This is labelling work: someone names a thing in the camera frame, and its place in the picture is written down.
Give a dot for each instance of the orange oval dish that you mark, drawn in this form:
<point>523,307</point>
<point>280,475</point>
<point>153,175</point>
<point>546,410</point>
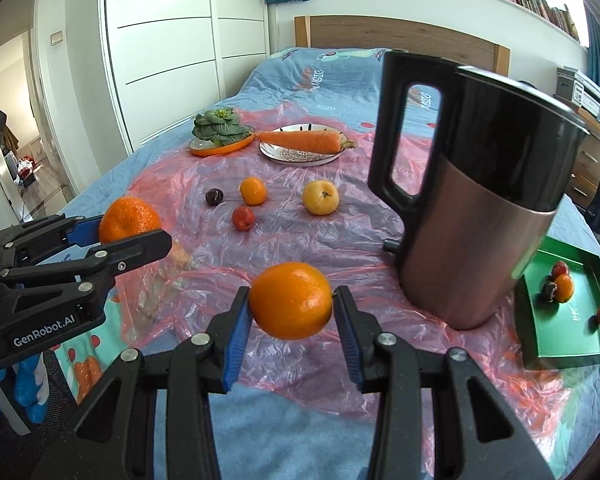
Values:
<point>220,150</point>

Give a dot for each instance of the yellow apple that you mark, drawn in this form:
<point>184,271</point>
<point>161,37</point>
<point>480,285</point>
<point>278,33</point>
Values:
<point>320,197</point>

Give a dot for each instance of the white patterned plate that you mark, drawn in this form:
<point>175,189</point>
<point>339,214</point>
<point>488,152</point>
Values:
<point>295,157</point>

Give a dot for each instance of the green square tray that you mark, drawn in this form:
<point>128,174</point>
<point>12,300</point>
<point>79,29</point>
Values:
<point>565,335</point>

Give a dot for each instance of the green bok choy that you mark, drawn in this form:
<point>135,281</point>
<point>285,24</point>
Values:
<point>215,127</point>

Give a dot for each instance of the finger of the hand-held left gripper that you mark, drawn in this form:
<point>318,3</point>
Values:
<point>135,250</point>
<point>82,232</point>

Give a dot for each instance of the white printer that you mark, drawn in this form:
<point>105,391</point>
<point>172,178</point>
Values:
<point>592,100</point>

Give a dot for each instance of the wooden bed headboard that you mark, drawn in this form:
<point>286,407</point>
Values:
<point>405,35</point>

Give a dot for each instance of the orange mandarin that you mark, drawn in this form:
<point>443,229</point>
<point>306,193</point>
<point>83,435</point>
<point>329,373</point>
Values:
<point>252,191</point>
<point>290,300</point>
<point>563,287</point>
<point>127,217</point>

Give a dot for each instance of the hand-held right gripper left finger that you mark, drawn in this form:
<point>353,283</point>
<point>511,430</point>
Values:
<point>237,340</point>

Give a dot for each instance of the white wardrobe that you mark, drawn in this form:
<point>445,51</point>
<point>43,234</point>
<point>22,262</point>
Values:
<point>170,60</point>

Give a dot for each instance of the black and copper electric kettle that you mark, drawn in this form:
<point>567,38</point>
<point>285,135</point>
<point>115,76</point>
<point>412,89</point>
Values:
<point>470,240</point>

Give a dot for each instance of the carrot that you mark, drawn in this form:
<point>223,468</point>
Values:
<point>300,141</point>

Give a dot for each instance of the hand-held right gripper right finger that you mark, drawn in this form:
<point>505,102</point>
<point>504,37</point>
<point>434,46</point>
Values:
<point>347,337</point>

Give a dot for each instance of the dark purple plum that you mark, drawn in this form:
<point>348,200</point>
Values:
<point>213,196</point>
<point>547,291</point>

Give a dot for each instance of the pink plastic sheet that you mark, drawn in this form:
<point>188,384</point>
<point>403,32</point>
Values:
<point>290,240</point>

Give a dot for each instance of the wooden drawer chest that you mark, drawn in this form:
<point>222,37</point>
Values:
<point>587,155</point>

